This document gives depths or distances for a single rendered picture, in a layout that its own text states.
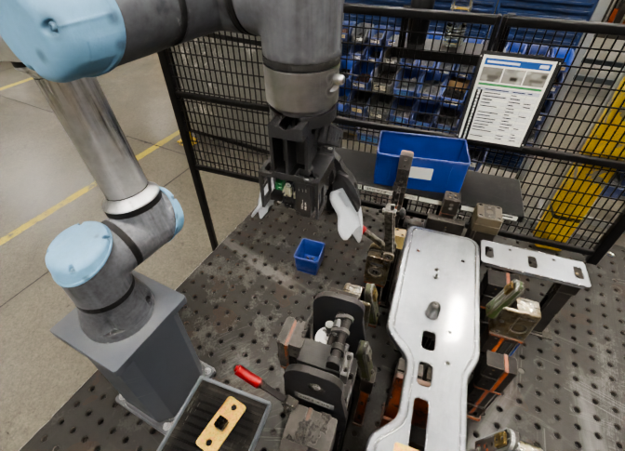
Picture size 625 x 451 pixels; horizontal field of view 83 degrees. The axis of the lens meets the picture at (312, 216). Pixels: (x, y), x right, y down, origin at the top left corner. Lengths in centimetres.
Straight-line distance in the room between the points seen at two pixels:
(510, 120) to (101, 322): 130
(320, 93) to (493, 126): 110
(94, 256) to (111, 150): 19
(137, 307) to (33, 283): 203
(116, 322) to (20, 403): 155
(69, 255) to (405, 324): 75
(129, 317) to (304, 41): 69
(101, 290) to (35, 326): 183
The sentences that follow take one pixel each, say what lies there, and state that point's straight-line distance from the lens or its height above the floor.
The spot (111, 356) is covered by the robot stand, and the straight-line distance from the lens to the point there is 88.
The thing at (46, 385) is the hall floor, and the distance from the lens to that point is 235.
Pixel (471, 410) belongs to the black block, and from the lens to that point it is 120.
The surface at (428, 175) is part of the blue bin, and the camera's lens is 128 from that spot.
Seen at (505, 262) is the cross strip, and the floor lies 100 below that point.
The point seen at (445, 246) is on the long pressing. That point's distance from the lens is 117.
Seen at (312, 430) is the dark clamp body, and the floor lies 108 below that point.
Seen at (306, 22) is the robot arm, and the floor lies 172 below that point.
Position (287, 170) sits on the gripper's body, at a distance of 38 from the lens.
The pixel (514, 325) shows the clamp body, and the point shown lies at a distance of 108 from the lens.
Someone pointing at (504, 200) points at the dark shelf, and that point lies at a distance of 138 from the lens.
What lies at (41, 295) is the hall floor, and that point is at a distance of 276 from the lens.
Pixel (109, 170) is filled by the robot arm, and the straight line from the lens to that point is 76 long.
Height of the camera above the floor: 180
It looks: 42 degrees down
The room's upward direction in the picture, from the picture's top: straight up
